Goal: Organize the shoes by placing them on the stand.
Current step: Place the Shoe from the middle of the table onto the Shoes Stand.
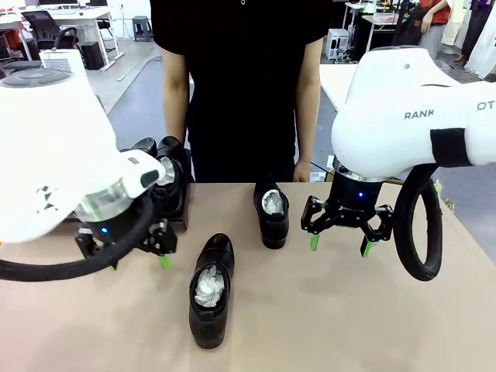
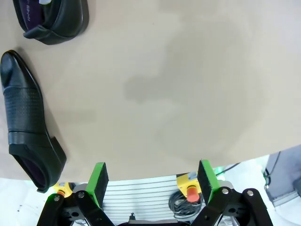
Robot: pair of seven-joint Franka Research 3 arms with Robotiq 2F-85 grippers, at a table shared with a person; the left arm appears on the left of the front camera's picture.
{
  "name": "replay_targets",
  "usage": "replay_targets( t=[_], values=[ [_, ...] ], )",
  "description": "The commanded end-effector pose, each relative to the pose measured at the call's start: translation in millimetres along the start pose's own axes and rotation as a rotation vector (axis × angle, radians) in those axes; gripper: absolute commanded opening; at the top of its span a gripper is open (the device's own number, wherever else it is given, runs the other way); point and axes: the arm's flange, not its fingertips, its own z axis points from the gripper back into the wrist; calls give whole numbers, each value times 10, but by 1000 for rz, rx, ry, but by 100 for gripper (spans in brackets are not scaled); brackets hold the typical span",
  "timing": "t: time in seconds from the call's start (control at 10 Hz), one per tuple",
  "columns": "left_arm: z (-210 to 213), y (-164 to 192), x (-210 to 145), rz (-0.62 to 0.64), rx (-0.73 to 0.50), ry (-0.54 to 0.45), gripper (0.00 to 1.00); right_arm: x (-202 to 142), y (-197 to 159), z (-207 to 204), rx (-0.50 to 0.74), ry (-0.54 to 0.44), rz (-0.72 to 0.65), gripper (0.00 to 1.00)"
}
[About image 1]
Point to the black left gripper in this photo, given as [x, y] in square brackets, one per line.
[104, 230]

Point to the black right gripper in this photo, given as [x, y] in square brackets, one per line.
[354, 197]

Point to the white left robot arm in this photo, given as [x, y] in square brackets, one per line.
[50, 155]

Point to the person's left forearm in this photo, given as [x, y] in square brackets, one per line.
[310, 100]

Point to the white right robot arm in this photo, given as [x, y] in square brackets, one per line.
[387, 135]

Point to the person's right forearm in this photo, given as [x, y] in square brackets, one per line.
[175, 97]

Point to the black metal shoe stand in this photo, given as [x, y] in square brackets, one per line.
[182, 224]

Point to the person's left hand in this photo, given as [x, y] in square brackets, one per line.
[302, 170]

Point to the large white table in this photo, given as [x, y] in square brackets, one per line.
[333, 85]

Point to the person in black shirt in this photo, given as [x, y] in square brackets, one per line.
[240, 116]

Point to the white computer case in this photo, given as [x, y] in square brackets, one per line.
[337, 42]

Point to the grey plastic bin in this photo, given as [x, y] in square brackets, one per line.
[443, 66]

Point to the black computer tower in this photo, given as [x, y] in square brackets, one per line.
[93, 56]

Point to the white air purifier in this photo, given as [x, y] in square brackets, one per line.
[62, 62]

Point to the black hanging garment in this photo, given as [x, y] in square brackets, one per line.
[408, 31]

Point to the black visitor chair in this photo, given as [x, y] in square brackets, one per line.
[23, 65]

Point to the white workbench desk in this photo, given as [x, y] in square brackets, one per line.
[387, 24]

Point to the grey plastic stool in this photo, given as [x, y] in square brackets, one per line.
[144, 29]

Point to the beige hanging garment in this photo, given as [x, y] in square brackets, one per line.
[453, 27]

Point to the person in red top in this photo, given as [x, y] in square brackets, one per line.
[434, 15]

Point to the white office desk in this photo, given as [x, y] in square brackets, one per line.
[77, 16]

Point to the black mesh office chair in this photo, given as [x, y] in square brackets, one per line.
[42, 25]

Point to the person in purple top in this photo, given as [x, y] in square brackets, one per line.
[478, 27]

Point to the black computer monitor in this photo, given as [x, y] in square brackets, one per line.
[58, 2]
[97, 2]

